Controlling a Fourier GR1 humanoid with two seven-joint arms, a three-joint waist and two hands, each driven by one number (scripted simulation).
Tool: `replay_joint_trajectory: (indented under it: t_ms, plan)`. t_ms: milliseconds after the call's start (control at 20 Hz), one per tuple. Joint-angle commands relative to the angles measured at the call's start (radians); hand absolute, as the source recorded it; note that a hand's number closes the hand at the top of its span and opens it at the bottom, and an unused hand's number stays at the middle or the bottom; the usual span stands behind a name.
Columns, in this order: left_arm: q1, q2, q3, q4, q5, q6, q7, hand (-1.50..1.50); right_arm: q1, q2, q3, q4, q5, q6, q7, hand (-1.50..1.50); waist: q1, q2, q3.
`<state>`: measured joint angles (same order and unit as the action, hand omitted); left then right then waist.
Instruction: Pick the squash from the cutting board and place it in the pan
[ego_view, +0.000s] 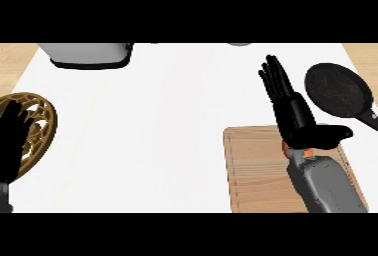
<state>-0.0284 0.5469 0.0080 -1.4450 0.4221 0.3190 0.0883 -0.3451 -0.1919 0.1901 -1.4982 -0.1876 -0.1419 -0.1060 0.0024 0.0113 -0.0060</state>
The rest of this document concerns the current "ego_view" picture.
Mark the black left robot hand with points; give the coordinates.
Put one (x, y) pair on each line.
(10, 143)

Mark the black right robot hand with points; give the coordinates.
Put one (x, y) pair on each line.
(295, 120)

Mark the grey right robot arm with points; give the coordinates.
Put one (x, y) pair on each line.
(325, 185)

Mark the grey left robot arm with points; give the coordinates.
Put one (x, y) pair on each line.
(4, 198)

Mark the orange squash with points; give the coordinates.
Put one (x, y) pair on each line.
(285, 147)

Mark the black frying pan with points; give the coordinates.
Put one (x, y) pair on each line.
(337, 90)

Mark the wooden cutting board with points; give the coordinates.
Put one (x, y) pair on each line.
(255, 170)

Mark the brown ornate round trivet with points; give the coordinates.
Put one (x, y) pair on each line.
(43, 123)

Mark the small grey round object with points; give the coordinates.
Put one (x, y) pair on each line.
(239, 44)

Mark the grey appliance with black base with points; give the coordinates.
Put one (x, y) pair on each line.
(86, 55)

